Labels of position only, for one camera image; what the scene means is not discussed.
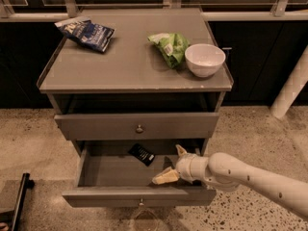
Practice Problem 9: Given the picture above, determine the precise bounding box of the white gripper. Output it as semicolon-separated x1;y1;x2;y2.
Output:
152;144;208;185

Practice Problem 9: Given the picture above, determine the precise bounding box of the black rxbar chocolate wrapper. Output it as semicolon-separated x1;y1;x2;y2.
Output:
128;143;155;167

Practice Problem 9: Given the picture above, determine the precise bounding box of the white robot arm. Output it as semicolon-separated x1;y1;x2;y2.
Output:
152;144;308;219

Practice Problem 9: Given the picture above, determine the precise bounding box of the closed grey top drawer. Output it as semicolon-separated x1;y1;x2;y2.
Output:
55;113;218;141

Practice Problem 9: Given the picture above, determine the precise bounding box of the round metal drawer knob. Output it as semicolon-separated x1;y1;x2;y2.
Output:
136;125;144;134

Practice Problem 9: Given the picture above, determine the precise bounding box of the open grey middle drawer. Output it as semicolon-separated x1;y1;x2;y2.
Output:
63;140;216;207

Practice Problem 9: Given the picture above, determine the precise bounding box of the grey wooden drawer cabinet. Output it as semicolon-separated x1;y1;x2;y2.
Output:
36;7;235;209

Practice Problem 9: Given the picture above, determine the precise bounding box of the white ceramic bowl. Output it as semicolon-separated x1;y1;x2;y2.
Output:
185;43;226;78

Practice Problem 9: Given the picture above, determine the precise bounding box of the green snack bag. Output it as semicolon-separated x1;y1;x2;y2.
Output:
147;33;190;69

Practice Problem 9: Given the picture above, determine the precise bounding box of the black object on floor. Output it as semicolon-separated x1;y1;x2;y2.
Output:
0;172;35;231

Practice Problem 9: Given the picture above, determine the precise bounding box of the blue chip bag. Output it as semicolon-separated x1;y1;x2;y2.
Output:
55;16;115;53

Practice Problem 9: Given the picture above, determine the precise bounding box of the white diagonal post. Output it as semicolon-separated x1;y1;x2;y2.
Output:
269;45;308;118

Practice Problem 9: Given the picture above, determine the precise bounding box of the white railing frame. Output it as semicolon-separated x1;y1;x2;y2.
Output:
0;0;308;22

